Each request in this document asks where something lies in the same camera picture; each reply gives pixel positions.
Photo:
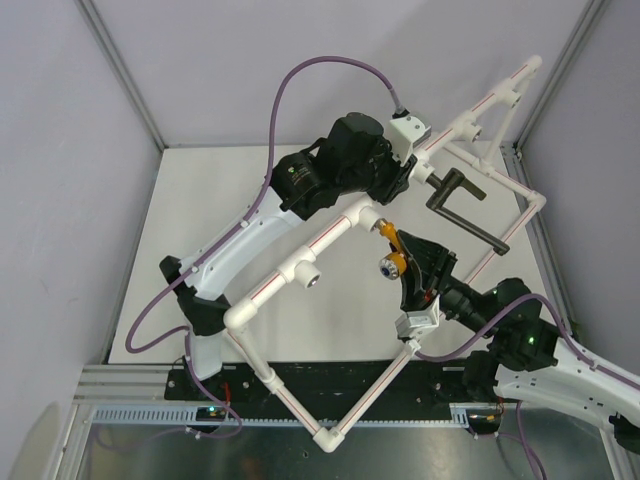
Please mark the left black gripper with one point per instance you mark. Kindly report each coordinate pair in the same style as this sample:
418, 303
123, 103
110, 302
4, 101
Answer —
397, 181

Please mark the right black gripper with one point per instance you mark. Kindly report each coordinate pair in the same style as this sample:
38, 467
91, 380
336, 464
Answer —
434, 264

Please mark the gold faucet with chrome knob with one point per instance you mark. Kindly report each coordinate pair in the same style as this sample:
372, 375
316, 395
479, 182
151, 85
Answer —
394, 264

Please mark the white PVC pipe frame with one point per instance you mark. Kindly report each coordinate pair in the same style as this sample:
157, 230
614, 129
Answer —
299, 266

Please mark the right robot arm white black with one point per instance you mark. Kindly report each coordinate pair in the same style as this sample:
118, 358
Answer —
514, 353

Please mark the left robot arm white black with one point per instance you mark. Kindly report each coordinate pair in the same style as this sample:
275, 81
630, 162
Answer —
358, 155

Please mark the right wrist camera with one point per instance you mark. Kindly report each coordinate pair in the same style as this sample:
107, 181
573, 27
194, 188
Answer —
412, 327

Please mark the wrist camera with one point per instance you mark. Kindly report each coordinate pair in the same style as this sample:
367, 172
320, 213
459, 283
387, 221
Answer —
405, 133
412, 327

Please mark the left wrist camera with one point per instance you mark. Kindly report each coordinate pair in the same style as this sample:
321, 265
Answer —
405, 133

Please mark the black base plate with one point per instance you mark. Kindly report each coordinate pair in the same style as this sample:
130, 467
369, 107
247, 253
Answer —
328, 390

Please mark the aluminium frame rail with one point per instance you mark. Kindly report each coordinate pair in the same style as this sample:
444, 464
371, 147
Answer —
173, 385

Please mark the white slotted cable duct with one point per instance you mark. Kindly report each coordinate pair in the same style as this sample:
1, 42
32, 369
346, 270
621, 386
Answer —
209, 416

